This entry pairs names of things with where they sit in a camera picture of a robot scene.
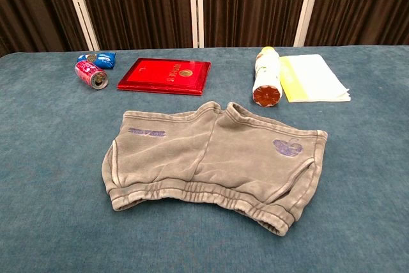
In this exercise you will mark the dark brown curtain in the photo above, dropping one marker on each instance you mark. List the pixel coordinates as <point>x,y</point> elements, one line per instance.
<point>143,4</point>

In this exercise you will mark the grey shorts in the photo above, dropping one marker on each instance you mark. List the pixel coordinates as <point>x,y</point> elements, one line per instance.
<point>204,161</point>

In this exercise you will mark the white and yellow paper pad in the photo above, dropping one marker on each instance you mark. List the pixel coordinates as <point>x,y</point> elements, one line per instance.
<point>314,78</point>

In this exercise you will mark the white drink bottle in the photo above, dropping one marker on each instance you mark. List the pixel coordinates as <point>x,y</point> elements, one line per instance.
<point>267,78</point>

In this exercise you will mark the blue snack packet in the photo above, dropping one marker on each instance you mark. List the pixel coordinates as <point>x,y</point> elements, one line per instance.
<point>102,59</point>

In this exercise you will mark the white folding screen frame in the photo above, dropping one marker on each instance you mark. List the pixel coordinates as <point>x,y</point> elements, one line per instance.
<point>196,6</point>

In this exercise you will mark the red soda can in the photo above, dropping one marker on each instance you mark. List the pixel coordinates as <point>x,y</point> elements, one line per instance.
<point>89,74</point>

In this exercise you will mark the red certificate booklet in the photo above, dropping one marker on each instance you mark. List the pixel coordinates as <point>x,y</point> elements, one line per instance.
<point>166,75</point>

